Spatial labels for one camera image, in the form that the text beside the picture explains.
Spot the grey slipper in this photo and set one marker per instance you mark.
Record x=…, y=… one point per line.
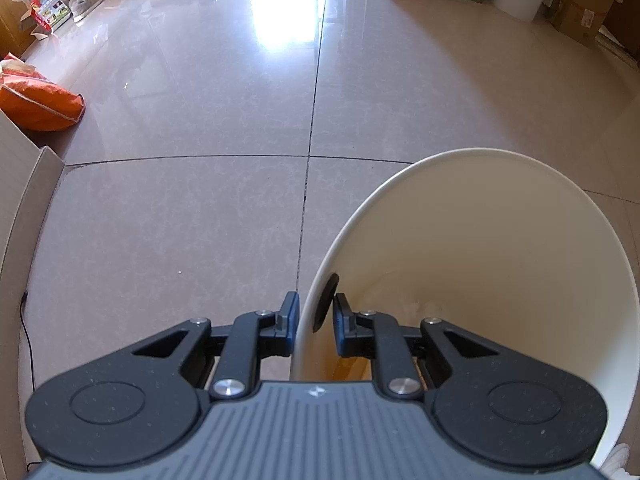
x=86, y=7

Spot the orange woven bag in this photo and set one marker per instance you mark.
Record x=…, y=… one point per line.
x=35, y=102

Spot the white shoe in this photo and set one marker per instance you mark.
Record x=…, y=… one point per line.
x=616, y=460

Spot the wooden cabinet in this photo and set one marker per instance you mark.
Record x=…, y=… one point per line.
x=15, y=10

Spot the brown cardboard box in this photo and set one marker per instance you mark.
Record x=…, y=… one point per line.
x=580, y=10

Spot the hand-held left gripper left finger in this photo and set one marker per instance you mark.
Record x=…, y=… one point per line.
x=289, y=327

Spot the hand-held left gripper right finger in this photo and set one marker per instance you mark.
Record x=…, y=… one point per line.
x=342, y=332

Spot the colourful printed box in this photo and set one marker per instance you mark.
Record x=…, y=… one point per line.
x=49, y=10

